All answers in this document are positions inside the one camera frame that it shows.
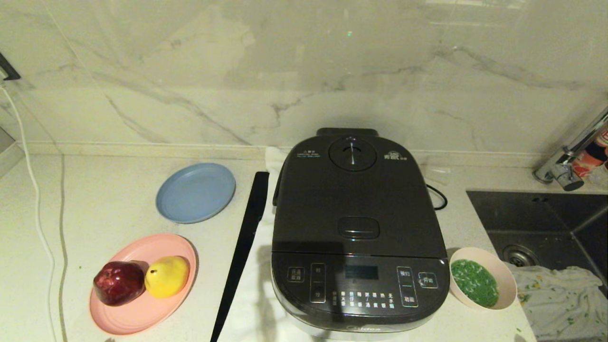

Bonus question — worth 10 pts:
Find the long black flat strip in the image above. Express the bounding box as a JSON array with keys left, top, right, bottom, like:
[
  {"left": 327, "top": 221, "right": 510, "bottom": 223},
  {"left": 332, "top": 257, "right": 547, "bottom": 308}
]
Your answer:
[{"left": 210, "top": 171, "right": 270, "bottom": 342}]

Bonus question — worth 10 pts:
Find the pink plastic plate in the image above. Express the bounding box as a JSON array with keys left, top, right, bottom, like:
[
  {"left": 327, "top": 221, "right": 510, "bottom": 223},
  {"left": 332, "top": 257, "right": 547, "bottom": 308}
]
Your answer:
[{"left": 89, "top": 233, "right": 199, "bottom": 336}]

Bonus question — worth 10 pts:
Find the chrome faucet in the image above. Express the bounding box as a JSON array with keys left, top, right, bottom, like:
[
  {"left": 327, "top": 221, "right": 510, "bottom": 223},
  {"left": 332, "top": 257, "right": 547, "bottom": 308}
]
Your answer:
[{"left": 533, "top": 107, "right": 608, "bottom": 191}]

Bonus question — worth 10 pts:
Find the white cable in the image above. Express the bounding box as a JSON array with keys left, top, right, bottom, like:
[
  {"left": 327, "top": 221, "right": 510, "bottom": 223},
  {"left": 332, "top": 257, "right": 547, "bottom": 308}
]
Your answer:
[{"left": 0, "top": 83, "right": 57, "bottom": 342}]

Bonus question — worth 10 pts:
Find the round steel sink drain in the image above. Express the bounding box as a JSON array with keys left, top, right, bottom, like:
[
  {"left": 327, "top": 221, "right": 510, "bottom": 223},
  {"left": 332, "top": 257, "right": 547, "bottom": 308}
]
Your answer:
[{"left": 503, "top": 245, "right": 540, "bottom": 267}]

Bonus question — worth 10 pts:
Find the pink plastic bowl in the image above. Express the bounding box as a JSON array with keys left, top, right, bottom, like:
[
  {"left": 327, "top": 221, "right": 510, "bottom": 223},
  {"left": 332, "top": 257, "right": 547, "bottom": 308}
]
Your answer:
[{"left": 448, "top": 247, "right": 517, "bottom": 311}]

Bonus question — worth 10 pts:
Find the black power cord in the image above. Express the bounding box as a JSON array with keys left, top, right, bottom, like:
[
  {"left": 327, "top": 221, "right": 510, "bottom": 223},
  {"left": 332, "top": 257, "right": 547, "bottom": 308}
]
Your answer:
[{"left": 425, "top": 183, "right": 448, "bottom": 211}]

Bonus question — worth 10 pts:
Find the chopped green onion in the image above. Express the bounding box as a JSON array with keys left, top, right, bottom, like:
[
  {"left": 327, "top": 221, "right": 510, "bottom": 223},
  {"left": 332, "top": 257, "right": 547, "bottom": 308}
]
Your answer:
[{"left": 451, "top": 259, "right": 500, "bottom": 307}]

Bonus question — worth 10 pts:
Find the yellow pear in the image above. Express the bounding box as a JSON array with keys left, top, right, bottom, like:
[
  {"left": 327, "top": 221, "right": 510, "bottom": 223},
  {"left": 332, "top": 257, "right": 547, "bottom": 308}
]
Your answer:
[{"left": 144, "top": 256, "right": 190, "bottom": 299}]

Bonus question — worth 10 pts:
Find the orange juice bottle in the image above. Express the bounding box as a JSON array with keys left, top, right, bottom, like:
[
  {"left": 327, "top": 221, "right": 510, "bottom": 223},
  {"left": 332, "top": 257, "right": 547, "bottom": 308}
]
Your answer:
[{"left": 572, "top": 126, "right": 608, "bottom": 179}]

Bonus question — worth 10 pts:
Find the white cloth with green specks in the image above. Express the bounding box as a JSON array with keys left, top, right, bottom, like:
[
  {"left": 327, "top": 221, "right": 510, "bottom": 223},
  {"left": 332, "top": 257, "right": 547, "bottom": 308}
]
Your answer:
[{"left": 507, "top": 264, "right": 608, "bottom": 342}]

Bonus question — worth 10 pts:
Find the red apple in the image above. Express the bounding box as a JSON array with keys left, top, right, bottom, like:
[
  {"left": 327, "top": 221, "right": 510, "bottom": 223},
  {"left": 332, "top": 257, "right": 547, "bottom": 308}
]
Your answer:
[{"left": 93, "top": 261, "right": 146, "bottom": 306}]

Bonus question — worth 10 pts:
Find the black wall fixture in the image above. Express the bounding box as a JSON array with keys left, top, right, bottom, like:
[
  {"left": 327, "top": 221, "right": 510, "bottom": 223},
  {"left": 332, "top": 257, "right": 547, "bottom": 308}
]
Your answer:
[{"left": 0, "top": 51, "right": 22, "bottom": 81}]

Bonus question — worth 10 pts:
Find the black rice cooker lid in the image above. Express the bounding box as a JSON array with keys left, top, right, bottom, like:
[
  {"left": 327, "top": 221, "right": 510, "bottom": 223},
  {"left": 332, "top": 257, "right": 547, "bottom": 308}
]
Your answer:
[{"left": 272, "top": 127, "right": 448, "bottom": 260}]

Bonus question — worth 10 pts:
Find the blue plastic plate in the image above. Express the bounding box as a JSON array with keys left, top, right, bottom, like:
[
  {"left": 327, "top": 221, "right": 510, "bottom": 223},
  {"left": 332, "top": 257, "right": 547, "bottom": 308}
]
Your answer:
[{"left": 156, "top": 162, "right": 237, "bottom": 224}]

